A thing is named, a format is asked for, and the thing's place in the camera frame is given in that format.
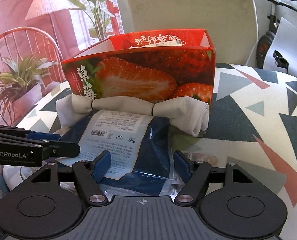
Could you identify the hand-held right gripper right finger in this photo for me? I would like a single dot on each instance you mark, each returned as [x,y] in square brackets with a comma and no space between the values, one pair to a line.
[182,166]

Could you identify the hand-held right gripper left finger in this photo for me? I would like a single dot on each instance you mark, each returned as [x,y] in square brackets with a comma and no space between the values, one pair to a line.
[102,166]

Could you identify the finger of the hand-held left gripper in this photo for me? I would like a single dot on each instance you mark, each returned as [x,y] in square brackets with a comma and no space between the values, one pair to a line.
[63,150]
[43,136]

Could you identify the blue cloth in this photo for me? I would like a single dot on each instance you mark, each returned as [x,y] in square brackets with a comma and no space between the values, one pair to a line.
[153,150]

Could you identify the white cloth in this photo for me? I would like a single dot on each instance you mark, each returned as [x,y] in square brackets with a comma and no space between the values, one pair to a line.
[121,107]

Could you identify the red strawberry print box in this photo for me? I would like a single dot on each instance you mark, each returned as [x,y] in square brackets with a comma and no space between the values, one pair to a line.
[143,77]

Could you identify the clear plastic bag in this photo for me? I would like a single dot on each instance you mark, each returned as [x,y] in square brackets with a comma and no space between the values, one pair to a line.
[21,177]

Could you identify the geometric patterned tablecloth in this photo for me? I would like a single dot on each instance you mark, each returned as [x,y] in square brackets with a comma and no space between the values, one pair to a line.
[238,120]

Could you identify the black exercise bike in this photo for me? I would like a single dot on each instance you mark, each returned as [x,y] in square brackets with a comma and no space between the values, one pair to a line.
[263,45]

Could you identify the beige upholstered chair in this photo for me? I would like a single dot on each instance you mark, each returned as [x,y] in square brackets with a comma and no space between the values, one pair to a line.
[188,10]

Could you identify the white board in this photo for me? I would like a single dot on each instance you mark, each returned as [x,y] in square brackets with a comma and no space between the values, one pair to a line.
[287,37]

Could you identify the printed pink wall backdrop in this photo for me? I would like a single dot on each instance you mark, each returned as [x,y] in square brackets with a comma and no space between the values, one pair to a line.
[26,55]

